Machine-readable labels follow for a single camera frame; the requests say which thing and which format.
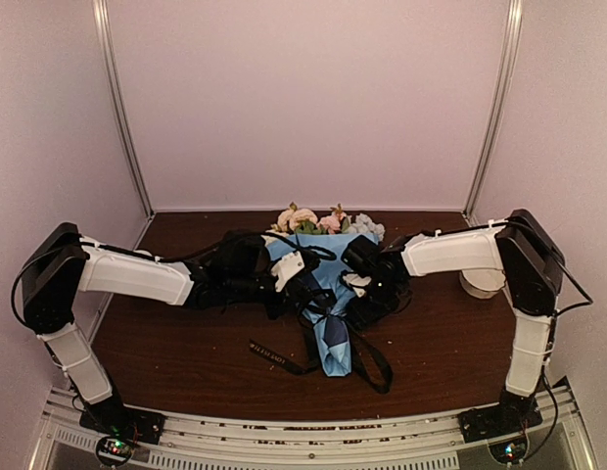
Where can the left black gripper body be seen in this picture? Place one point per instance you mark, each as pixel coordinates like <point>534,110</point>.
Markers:
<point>288,298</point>

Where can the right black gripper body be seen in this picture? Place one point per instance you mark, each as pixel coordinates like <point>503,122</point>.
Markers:
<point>383,302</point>

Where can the blue wrapping paper sheet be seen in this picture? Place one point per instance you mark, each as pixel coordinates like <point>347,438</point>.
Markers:
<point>322,256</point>

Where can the black ribbon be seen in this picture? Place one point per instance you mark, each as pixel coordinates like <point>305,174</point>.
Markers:
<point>331,344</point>

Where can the white rose stem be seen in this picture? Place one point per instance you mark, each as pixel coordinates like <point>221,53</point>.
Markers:
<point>293,218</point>

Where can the large pink peony stem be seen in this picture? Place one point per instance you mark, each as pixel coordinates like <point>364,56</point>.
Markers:
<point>336,222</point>

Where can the light blue flower stem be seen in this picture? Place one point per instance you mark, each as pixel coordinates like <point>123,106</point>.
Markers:
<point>364,224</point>

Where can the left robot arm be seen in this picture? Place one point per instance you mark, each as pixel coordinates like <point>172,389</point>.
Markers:
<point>243,267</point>

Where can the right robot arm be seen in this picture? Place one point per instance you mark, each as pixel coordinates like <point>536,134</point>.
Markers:
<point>513,254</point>

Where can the scalloped white dish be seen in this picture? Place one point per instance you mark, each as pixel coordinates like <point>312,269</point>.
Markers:
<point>482,283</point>

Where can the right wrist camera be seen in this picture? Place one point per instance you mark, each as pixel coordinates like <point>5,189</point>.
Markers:
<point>356,283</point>

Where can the right aluminium frame post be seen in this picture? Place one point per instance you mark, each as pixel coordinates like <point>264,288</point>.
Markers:
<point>505,72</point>

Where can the aluminium frame post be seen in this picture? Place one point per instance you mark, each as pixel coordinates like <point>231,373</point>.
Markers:
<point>505,72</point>
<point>105,38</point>

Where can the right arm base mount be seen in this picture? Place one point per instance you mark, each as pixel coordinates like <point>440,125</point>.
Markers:
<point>504,425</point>

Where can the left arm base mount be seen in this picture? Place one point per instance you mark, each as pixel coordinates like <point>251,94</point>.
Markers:
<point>123,435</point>

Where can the aluminium front rail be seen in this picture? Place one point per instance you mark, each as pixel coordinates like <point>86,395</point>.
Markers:
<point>427,441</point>

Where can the left aluminium frame post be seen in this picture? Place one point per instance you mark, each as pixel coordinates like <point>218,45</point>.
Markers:
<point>105,38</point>

